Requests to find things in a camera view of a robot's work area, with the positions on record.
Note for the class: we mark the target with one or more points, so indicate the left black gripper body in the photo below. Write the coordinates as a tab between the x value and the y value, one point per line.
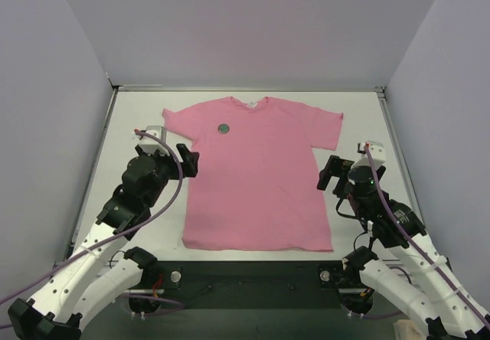
181	162

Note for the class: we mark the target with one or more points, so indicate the round green brooch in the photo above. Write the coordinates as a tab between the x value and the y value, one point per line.
223	128

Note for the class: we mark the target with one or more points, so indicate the pink t-shirt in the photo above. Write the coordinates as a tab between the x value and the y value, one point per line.
256	187

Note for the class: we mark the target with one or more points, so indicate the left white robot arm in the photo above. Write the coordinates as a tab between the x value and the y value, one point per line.
77	290

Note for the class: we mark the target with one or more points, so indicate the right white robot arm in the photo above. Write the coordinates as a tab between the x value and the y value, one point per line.
401	262

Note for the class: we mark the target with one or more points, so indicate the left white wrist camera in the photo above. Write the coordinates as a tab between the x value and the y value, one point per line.
151	141

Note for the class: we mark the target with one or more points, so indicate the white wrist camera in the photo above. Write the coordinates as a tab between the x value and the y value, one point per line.
371	151
151	141

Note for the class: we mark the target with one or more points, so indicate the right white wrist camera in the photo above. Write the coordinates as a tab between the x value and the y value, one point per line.
371	151

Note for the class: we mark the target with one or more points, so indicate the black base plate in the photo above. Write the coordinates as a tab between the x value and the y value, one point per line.
170	285

